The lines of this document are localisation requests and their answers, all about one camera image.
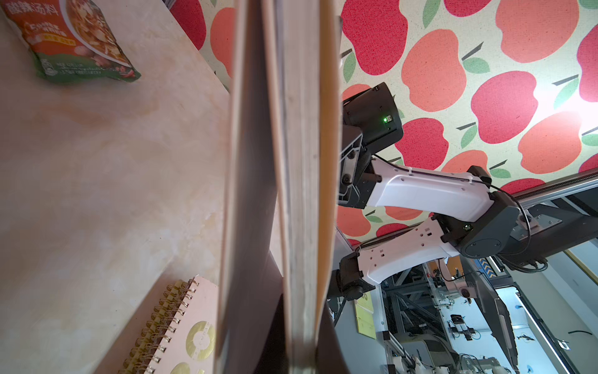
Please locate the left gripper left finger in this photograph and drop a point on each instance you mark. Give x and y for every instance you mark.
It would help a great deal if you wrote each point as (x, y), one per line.
(273, 359)

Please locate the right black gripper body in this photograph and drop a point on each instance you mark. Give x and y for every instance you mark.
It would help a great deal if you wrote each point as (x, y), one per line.
(351, 147)

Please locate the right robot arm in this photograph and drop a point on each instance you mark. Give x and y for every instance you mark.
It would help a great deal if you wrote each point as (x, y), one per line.
(470, 217)

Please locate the green orange snack packet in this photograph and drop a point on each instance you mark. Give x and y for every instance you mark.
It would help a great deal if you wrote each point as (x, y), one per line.
(69, 41)

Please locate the pink 2026 calendar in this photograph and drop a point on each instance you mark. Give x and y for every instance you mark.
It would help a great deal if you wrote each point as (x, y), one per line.
(282, 180)
(180, 335)

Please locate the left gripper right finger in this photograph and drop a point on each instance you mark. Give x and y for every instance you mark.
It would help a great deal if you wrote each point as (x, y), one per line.
(329, 357)

